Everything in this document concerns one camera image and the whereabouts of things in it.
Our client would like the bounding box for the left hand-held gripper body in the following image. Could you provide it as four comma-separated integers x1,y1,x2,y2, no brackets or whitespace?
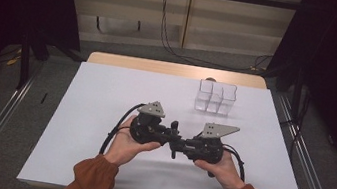
126,97,175,149

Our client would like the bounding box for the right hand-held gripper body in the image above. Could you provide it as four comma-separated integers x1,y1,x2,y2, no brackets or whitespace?
181,119,241,168

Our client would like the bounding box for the clear acrylic compartment organizer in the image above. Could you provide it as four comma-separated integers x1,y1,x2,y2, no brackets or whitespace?
192,78,240,118

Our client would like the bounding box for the person's left hand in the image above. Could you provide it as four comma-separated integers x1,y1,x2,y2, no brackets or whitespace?
101,110,166,174

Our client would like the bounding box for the person's right hand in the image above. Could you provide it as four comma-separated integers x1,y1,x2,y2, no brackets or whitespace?
189,145,252,189

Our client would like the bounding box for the white topped wooden table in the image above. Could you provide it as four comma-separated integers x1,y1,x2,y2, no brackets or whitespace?
15,41,328,189

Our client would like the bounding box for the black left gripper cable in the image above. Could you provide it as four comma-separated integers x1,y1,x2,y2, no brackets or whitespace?
98,97,148,162

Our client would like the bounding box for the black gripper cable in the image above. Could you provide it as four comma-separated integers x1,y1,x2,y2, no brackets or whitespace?
218,142,251,183
98,97,148,162

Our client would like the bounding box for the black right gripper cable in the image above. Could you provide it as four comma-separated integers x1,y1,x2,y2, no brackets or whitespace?
218,142,251,183

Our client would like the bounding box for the black wall socket cable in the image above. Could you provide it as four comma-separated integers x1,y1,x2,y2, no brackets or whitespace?
152,0,284,77

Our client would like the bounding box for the black stand post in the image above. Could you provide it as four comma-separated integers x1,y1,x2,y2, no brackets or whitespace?
15,32,37,92
288,68,308,122

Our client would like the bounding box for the vertical wooden wall strip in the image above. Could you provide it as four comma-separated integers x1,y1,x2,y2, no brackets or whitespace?
180,0,194,50

